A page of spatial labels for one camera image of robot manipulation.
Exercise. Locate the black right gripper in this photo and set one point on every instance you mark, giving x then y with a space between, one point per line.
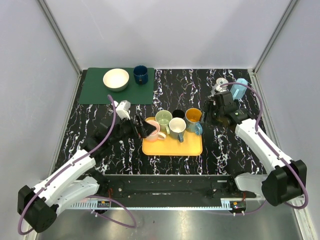
208 108

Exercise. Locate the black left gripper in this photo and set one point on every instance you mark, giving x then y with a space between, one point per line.
138 125

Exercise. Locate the blue mug orange inside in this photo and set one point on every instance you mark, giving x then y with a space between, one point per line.
193 117

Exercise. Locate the light blue faceted mug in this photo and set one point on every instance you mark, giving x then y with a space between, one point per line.
238 91

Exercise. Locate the grey faceted mug white inside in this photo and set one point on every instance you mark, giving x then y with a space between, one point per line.
177 127

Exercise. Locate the pale grey-blue mug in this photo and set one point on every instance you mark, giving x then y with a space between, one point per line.
217 86

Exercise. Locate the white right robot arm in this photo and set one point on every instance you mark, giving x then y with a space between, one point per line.
285 179

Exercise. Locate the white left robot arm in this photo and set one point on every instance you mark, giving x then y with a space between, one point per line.
77 179

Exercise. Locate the pink ceramic mug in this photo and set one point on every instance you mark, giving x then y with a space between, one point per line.
156 134

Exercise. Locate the light green ceramic mug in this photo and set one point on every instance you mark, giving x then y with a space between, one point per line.
163 118

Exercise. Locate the black dark red mug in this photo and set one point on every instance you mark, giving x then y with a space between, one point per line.
178 113

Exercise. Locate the dark blue mug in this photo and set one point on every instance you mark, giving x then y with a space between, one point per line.
140 73

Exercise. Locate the yellow plastic tray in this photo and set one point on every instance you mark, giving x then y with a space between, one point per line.
191 146

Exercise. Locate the cream ceramic bowl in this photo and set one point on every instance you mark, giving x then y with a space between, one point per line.
116 80

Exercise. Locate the green table mat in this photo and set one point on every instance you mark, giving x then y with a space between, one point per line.
94 92

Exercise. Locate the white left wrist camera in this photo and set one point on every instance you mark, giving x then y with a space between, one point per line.
122 109

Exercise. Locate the right aluminium frame post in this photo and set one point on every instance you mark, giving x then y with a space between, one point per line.
275 34

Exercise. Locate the aluminium frame post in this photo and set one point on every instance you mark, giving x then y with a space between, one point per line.
59 35
275 34

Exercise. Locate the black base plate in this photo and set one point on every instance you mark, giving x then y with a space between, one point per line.
210 186

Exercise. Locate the slotted cable duct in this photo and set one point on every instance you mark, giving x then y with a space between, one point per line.
153 201

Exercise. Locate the left aluminium frame post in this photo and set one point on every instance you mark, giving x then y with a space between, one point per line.
59 35

